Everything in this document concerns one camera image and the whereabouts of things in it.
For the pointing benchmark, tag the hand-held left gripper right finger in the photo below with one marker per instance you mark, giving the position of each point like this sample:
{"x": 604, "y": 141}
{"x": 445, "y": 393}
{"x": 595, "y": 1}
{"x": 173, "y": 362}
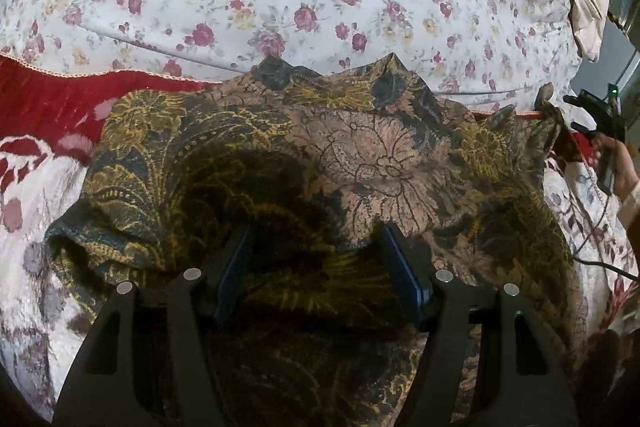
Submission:
{"x": 402, "y": 272}

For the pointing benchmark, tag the person's right hand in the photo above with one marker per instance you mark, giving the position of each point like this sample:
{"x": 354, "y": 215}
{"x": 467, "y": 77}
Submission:
{"x": 627, "y": 172}

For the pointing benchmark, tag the red and white blanket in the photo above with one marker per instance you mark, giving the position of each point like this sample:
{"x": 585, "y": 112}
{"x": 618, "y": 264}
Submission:
{"x": 45, "y": 147}

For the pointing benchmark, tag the brown yellow paisley garment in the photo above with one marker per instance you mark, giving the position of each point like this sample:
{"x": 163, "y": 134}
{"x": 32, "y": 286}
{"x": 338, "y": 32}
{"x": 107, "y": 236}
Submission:
{"x": 310, "y": 167}

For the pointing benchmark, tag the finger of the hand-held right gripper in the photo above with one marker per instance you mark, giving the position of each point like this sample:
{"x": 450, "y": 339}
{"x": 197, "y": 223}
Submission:
{"x": 575, "y": 100}
{"x": 582, "y": 129}

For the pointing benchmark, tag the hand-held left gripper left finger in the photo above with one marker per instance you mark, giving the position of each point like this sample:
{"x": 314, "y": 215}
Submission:
{"x": 235, "y": 277}

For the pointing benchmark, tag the person's right forearm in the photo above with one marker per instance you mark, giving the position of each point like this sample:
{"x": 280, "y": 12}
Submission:
{"x": 632, "y": 209}

